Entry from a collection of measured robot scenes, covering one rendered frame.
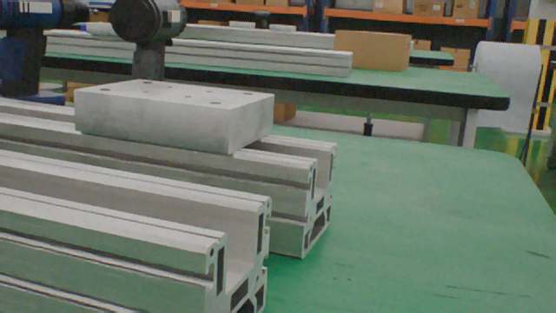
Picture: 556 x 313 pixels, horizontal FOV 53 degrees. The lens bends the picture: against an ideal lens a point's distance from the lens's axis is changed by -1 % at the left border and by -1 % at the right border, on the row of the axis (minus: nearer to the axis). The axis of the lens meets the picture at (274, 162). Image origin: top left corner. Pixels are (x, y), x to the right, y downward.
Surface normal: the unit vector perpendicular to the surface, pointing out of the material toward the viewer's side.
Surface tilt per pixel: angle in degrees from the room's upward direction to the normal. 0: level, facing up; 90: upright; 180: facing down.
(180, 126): 90
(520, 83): 102
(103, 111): 90
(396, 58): 89
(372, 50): 89
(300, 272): 0
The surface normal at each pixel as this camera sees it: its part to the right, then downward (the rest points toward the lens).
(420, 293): 0.07, -0.96
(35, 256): -0.33, 0.22
